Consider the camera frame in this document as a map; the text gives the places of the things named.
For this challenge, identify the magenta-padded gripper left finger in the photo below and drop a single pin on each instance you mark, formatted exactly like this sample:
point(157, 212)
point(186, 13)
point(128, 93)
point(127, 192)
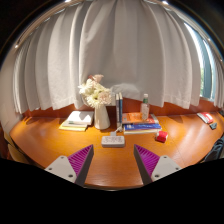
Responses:
point(60, 166)

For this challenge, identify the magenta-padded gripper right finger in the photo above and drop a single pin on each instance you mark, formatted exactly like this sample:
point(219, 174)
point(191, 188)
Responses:
point(165, 166)

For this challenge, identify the red and white charger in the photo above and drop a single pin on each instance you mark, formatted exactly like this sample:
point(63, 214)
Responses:
point(162, 136)

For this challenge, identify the white yellow-edged book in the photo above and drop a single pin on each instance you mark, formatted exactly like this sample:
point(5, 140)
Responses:
point(143, 131)

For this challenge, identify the yellow book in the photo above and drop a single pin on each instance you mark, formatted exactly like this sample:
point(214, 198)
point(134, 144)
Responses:
point(71, 127)

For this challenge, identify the blue flat book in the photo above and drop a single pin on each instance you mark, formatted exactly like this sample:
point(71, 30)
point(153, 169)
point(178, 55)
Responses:
point(143, 126)

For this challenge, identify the red book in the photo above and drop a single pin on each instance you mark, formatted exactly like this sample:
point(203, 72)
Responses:
point(153, 119)

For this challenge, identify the black bag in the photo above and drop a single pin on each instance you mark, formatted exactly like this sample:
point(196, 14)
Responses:
point(216, 150)

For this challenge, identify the white power strip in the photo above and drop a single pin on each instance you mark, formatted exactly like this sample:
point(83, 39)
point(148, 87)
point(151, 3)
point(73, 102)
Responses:
point(113, 141)

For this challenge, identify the clear bottle with green label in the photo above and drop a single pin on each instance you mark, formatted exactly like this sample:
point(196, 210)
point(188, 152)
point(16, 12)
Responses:
point(144, 111)

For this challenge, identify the orange book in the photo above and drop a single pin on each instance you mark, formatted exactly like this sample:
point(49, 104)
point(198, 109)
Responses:
point(131, 117)

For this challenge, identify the small dark object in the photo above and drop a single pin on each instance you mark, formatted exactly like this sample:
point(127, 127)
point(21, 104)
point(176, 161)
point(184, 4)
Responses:
point(213, 126)

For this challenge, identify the red and white flat pack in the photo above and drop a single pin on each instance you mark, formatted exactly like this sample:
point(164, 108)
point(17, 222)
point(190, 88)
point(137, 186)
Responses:
point(205, 117)

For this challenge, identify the blue upright book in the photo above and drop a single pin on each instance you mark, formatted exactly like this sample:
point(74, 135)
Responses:
point(120, 108)

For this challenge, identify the white and pink flowers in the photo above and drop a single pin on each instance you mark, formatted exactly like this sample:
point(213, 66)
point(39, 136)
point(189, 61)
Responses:
point(95, 93)

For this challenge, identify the white curtain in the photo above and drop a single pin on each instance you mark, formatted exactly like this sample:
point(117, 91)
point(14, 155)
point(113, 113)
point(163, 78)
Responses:
point(126, 50)
point(219, 86)

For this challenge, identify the window with teal frame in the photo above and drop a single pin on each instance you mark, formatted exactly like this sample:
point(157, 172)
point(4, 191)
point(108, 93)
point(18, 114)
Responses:
point(205, 66)

